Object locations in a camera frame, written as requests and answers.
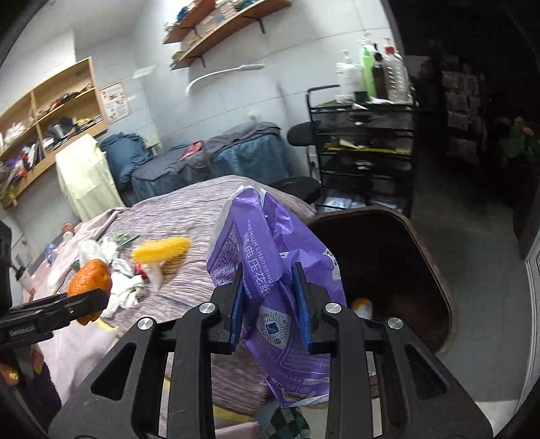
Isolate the black stool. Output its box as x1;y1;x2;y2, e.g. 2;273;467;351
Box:
270;122;325;201

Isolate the white pump bottle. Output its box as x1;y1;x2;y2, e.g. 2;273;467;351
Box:
335;51;363;102

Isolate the blue covered massage bed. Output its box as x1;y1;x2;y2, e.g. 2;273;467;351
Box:
131;122;283;201

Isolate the white gooseneck lamp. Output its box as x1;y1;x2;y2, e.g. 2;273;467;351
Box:
186;63;266;97

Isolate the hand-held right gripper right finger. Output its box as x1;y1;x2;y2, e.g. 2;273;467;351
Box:
291;262;494;439

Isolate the yellowish scrap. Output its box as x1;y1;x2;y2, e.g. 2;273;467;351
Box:
352;298;374;320

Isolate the wooden shelf unit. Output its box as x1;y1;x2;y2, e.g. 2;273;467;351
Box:
0;57;109;209

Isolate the wooden wall shelf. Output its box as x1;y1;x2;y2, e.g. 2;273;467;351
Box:
162;0;220;45
170;0;293;70

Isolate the clear plastic bottle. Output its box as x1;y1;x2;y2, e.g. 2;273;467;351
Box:
384;46;411;103

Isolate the pink sheet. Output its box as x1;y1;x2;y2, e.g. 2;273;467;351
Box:
25;209;127;402

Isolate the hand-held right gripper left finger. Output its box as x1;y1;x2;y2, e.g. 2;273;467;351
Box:
48;264;245;439

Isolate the clear plastic wrapper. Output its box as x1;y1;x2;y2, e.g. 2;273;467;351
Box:
78;238;107;265

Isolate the black wire cart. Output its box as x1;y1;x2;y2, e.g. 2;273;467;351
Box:
307;84;416;216

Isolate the white bottle with black cap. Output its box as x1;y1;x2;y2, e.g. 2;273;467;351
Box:
12;266;36;295

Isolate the brown trash bin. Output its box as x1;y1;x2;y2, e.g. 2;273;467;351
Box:
307;206;458;356

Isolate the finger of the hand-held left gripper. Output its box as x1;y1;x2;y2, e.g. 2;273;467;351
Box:
8;288;111;329

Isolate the dark brown bottle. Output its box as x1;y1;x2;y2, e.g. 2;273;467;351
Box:
372;53;388;99

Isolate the person's left hand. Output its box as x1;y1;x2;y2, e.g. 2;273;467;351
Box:
0;352;45;387

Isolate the yellow corn cob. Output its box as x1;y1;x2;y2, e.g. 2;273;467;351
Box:
132;236;192;264

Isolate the purple tissue packet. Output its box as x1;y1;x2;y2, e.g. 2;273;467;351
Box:
207;185;347;408

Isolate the green checkered cloth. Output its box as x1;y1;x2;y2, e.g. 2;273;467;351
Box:
253;404;313;439

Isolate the crumpled white tissue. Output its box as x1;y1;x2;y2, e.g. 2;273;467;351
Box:
101;257;147;319

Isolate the wall poster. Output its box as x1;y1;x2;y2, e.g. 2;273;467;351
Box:
100;82;129;123

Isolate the potted plant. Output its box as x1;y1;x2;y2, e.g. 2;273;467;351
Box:
502;118;540;158

